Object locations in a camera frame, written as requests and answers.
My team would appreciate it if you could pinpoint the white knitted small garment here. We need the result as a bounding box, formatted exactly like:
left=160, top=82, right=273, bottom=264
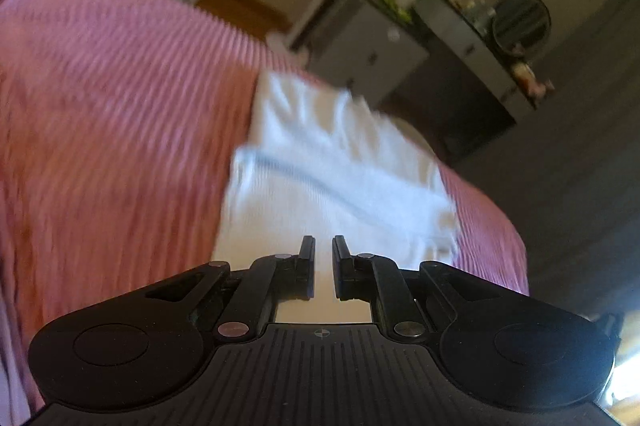
left=213, top=71, right=460, bottom=323

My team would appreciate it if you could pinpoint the grey dressing desk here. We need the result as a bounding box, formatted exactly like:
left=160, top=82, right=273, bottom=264
left=397, top=0, right=534, bottom=162

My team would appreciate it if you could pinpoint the pink ribbed bedspread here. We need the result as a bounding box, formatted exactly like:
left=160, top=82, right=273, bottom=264
left=0, top=0, right=532, bottom=426

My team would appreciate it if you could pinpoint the grey drawer cabinet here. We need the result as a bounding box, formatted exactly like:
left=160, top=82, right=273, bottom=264
left=308, top=0, right=428, bottom=107

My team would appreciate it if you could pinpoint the round black mirror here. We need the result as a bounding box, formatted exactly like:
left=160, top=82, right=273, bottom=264
left=490, top=0, right=552, bottom=58

